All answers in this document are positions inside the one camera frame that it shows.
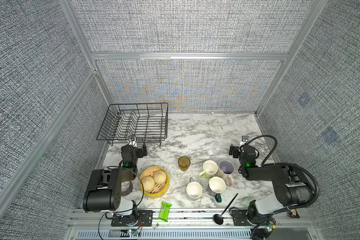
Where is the black corrugated cable conduit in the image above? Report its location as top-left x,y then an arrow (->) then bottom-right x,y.
246,134 -> 320,210

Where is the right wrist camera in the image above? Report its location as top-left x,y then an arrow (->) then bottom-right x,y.
239,136 -> 249,147

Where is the light green mug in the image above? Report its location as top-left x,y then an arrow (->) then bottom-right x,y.
199,160 -> 218,179

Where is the dark green mug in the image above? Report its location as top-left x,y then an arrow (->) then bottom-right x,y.
209,177 -> 226,203

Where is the steamed bun right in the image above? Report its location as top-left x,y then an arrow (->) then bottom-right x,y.
154,170 -> 167,185

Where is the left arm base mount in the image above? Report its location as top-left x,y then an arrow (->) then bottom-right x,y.
111,201 -> 153,227

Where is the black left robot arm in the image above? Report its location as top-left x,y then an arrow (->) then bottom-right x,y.
83,144 -> 147,216

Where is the steamed bun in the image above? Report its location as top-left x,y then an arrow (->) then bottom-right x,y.
154,170 -> 167,185
142,176 -> 156,193

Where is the grey tape roll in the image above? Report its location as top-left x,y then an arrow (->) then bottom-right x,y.
121,181 -> 134,197

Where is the green snack packet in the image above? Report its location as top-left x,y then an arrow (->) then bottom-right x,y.
158,202 -> 172,222

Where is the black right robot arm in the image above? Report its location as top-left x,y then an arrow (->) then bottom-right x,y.
229,145 -> 320,209

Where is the black ladle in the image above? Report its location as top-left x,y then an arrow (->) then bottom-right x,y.
213,193 -> 238,225

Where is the pink iridescent mug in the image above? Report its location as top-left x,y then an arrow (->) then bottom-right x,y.
217,160 -> 235,187

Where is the aluminium front rail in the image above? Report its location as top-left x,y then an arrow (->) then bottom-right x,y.
63,209 -> 325,240

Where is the black wire dish rack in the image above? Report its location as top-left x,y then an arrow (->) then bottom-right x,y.
97,103 -> 169,146

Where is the steamed bun left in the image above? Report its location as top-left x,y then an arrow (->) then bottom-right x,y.
142,176 -> 156,193

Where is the grey mug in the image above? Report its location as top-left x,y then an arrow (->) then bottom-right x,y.
186,178 -> 203,200

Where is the small circuit board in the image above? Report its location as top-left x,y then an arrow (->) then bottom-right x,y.
264,219 -> 276,238

